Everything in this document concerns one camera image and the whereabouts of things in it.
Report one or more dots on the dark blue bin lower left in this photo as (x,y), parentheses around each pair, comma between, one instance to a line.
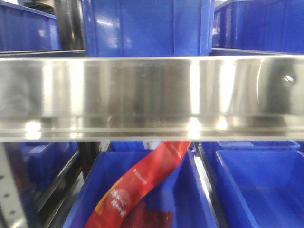
(44,160)

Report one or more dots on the dark blue bin upper centre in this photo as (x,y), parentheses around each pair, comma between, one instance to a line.
(148,28)

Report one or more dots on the dark blue bin upper right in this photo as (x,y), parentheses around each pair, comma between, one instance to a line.
(262,25)

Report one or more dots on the dark blue bin upper left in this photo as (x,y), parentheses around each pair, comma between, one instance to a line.
(26,29)

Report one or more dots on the dark blue bin lower centre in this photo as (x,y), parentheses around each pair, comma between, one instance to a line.
(181,193)

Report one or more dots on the silver bolt on rail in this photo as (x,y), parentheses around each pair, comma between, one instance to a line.
(288,80)

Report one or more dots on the dark blue bin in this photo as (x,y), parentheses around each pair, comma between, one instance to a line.
(26,29)
(262,188)
(262,25)
(44,160)
(148,28)
(181,193)

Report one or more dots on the stainless steel shelf rail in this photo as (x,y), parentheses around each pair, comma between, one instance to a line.
(169,98)

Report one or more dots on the dark blue bin lower right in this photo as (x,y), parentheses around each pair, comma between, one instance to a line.
(262,188)

